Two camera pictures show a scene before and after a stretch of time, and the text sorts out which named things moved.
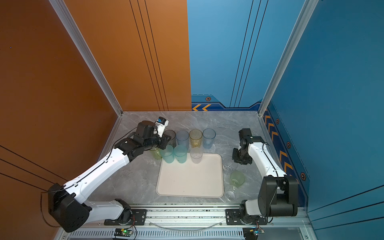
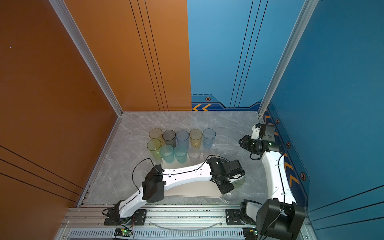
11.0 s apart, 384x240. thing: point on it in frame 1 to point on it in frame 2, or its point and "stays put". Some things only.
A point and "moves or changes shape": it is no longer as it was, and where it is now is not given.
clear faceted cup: [230, 166] moves or changes shape
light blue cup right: [208, 136] stays put
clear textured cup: [196, 154] stays put
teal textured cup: [168, 154] stays put
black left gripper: [164, 141] to [227, 189]
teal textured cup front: [180, 151] stays put
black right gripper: [236, 159] to [245, 143]
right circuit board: [251, 233] stays put
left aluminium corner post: [76, 31] stays put
